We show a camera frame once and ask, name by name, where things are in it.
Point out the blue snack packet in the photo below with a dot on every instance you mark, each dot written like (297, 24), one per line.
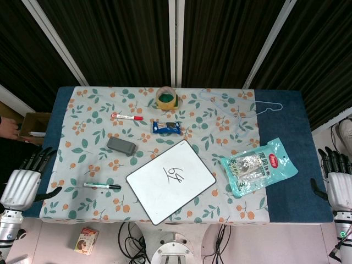
(166, 127)

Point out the small red printed carton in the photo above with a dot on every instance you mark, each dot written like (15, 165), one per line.
(85, 241)

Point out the floral patterned tablecloth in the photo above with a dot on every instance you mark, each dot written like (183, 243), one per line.
(90, 129)

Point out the red capped white marker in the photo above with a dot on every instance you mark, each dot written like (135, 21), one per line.
(125, 117)

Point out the white whiteboard with black rim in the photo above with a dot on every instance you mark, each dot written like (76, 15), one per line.
(170, 192)

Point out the white shoe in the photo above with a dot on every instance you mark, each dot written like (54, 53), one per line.
(346, 132)

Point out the brown cardboard box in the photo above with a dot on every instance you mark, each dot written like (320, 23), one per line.
(35, 123)

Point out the grey whiteboard eraser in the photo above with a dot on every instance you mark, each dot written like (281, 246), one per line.
(121, 146)

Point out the yellow packing tape roll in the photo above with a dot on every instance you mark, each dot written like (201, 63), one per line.
(158, 94)

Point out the person's bare hand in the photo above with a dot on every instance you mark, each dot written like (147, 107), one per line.
(9, 129)

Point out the black capped green white marker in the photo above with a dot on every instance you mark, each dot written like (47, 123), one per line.
(99, 185)

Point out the yellow green sponge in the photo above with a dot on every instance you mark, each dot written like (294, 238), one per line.
(166, 98)

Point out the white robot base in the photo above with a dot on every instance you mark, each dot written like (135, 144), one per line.
(171, 247)

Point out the blue felt table cover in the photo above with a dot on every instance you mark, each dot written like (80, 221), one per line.
(286, 132)

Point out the teal cleaning cloth package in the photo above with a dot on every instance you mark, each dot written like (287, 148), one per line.
(255, 167)

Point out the white partition frame post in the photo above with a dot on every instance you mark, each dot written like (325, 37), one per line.
(268, 44)
(176, 41)
(59, 44)

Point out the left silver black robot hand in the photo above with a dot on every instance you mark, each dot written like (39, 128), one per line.
(22, 187)

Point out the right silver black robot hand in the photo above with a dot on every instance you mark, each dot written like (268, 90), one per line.
(341, 189)

